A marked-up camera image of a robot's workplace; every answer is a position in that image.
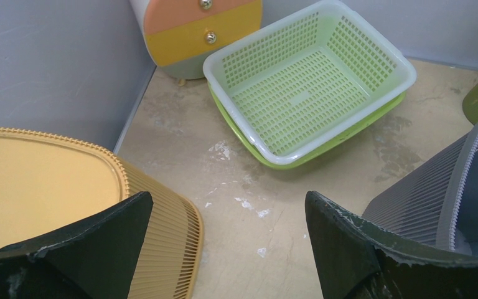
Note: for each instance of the light green mesh tray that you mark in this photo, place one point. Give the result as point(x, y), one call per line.
point(304, 79)

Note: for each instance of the yellow slatted waste basket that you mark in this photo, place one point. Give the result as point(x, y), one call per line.
point(48, 181)

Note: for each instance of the green solid tray underneath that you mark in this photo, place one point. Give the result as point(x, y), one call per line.
point(331, 144)

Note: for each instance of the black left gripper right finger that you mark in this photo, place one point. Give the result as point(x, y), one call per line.
point(355, 258)

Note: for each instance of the white drawer cabinet coloured fronts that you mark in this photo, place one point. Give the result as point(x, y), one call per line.
point(180, 34)

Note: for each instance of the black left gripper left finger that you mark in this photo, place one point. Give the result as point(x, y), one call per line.
point(95, 257)

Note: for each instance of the grey slatted waste basket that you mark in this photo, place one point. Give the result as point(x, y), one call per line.
point(437, 203)

